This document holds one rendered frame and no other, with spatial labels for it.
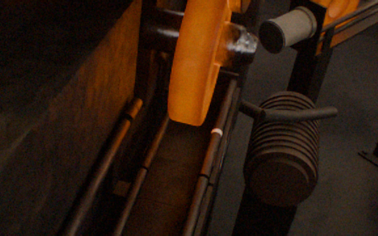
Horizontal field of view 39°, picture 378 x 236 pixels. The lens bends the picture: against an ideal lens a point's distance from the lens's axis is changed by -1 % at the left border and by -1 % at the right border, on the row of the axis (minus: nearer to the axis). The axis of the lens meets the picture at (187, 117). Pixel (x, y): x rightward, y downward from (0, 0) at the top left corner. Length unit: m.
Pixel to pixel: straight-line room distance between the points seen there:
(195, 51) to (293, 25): 0.48
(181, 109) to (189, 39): 0.07
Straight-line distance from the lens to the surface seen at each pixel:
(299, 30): 0.94
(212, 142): 0.57
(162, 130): 0.60
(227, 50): 0.51
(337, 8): 1.07
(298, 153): 0.90
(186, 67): 0.47
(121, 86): 0.49
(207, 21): 0.47
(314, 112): 0.95
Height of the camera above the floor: 1.07
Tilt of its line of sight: 36 degrees down
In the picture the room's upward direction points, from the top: 9 degrees clockwise
